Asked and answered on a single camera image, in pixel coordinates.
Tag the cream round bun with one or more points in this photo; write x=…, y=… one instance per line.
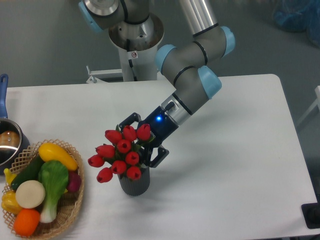
x=30, y=194

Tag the black device at table edge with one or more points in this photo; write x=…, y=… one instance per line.
x=311, y=214

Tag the yellow banana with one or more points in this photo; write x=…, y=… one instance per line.
x=9, y=176

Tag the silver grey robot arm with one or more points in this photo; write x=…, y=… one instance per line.
x=137, y=33

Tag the yellow squash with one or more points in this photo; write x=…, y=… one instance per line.
x=52, y=152

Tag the grey ribbed vase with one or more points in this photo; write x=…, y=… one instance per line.
x=135, y=187

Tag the woven wicker basket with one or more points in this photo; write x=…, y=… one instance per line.
x=68, y=206

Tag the yellow bell pepper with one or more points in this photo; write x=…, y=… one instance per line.
x=9, y=202

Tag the blue handled saucepan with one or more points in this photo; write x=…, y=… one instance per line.
x=12, y=139

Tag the orange fruit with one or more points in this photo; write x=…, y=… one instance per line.
x=26, y=222

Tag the green cucumber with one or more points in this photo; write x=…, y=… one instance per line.
x=30, y=172

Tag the white chair frame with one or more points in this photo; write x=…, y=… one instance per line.
x=311, y=111

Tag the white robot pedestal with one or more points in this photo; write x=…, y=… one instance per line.
x=135, y=65

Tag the blue plastic bag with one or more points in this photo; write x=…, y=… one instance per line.
x=299, y=16

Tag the green bok choy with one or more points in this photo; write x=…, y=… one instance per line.
x=54, y=177

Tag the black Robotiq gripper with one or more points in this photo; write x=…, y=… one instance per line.
x=161, y=126

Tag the red tulip bouquet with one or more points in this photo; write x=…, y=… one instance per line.
x=122, y=153

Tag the purple red onion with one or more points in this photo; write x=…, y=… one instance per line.
x=74, y=182

